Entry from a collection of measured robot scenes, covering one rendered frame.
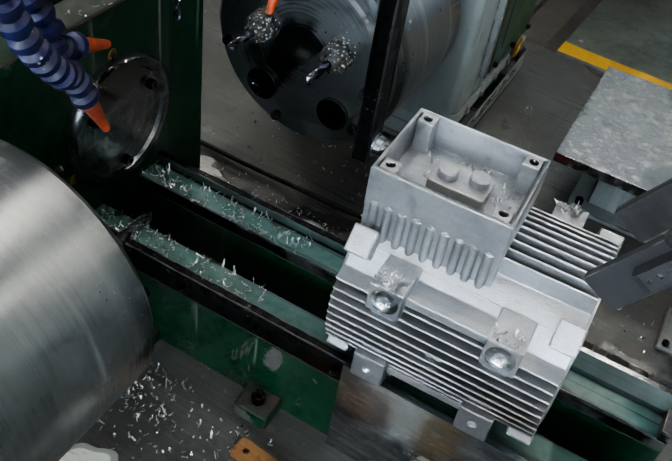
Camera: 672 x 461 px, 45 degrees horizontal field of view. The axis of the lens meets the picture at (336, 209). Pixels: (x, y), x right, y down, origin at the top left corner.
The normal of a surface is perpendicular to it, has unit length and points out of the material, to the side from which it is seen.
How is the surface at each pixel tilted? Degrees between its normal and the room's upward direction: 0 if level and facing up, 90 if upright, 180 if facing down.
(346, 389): 90
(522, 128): 0
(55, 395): 73
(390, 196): 90
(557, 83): 0
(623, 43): 0
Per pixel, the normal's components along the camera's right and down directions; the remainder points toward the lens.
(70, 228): 0.61, -0.35
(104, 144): 0.86, 0.42
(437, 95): -0.49, 0.54
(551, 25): 0.13, -0.73
